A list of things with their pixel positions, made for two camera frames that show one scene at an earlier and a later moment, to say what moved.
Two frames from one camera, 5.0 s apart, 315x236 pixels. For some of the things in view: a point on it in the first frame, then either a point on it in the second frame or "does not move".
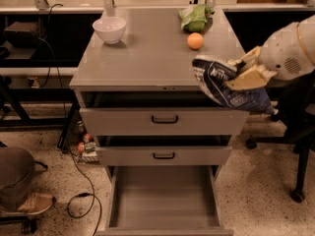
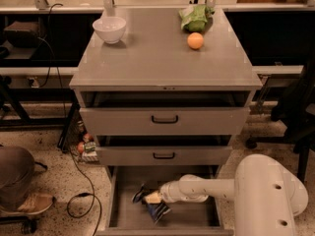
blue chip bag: [214, 74] to [156, 210]
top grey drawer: [162, 120] does not move
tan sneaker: [31, 204] does not move
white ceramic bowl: [110, 29] does not move
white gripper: [283, 53] to [168, 193]
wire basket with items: [76, 140] does not move
